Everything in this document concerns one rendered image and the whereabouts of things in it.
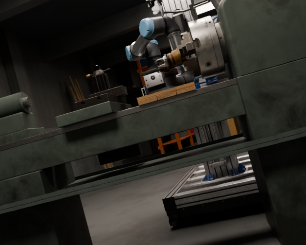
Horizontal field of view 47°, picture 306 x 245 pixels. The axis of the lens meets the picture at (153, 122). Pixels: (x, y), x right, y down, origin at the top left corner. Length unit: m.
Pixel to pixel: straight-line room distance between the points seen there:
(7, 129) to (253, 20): 1.45
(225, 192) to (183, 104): 0.92
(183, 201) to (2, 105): 1.35
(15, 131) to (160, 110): 0.85
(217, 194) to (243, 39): 1.17
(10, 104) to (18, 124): 0.13
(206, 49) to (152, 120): 0.45
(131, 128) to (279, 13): 0.90
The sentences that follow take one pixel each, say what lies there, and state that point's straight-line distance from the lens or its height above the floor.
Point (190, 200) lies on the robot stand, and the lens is 2.54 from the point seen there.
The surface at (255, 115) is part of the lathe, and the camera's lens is 1.72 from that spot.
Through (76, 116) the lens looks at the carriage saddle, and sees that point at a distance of 1.81.
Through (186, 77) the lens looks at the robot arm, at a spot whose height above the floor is 0.99.
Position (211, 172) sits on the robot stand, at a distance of 2.80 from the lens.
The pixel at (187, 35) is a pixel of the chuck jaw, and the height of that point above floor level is 1.19.
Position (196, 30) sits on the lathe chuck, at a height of 1.15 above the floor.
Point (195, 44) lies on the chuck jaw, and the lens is 1.81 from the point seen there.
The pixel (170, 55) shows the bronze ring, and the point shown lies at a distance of 1.93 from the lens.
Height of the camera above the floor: 0.73
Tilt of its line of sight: 1 degrees up
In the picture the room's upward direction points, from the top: 15 degrees counter-clockwise
